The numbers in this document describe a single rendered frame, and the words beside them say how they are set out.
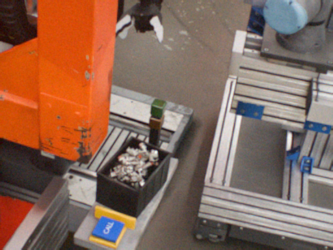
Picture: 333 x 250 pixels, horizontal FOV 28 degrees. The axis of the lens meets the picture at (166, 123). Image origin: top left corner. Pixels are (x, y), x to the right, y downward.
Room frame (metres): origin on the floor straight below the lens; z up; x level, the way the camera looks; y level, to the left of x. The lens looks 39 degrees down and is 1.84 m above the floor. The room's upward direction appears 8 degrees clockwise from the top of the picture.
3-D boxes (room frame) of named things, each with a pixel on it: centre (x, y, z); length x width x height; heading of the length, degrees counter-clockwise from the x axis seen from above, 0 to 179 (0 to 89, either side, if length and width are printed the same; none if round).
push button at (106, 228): (1.22, 0.12, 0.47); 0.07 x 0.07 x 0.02; 77
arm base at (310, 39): (1.79, -0.37, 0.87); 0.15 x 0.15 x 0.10
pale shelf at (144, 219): (1.38, 0.08, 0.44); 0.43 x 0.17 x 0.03; 167
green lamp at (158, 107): (1.57, 0.03, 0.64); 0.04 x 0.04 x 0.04; 77
